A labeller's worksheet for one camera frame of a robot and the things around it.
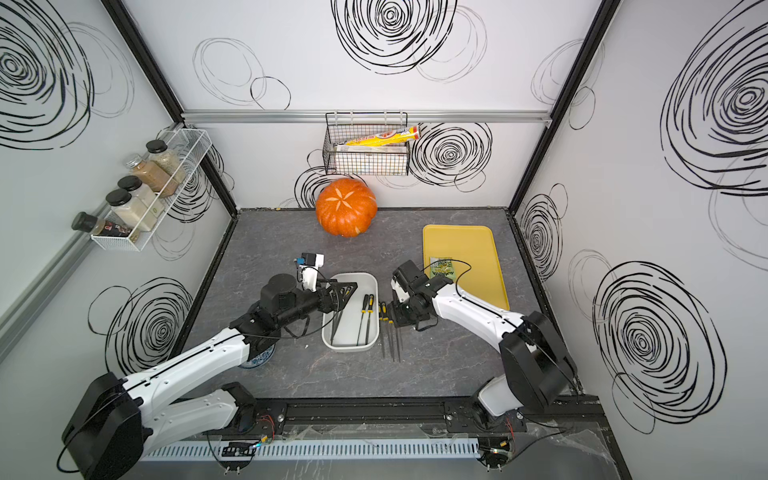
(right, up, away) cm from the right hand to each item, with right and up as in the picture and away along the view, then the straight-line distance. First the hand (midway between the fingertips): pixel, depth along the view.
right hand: (397, 319), depth 84 cm
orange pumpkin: (-17, +34, +20) cm, 43 cm away
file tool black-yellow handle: (-2, -5, +5) cm, 7 cm away
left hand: (-13, +11, -8) cm, 19 cm away
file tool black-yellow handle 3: (-10, +1, +7) cm, 13 cm away
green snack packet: (+16, +13, +18) cm, 28 cm away
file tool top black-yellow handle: (-4, -1, +6) cm, 8 cm away
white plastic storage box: (-13, -4, +5) cm, 14 cm away
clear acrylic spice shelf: (-65, +52, +10) cm, 84 cm away
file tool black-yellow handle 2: (-1, 0, -9) cm, 9 cm away
